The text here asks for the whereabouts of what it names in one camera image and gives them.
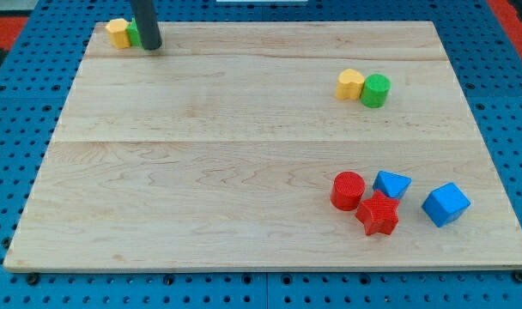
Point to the red circle block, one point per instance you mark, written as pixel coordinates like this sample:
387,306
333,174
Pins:
347,190

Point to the yellow heart block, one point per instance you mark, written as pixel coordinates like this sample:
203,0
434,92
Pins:
350,84

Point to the green circle block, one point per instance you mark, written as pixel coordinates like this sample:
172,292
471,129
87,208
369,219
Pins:
375,91

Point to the light wooden board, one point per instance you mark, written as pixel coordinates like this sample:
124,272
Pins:
218,152

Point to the red star block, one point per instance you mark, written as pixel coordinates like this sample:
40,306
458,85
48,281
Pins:
378,214

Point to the blue triangle block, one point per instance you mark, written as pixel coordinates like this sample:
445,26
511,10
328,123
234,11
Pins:
391,184

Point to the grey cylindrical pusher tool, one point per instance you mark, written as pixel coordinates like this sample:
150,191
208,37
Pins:
147,24

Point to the green star block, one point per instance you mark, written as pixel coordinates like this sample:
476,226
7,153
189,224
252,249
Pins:
133,34

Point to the blue cube block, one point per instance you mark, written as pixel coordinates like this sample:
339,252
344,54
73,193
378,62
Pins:
445,204

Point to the yellow pentagon block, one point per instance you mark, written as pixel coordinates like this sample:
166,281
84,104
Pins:
117,33

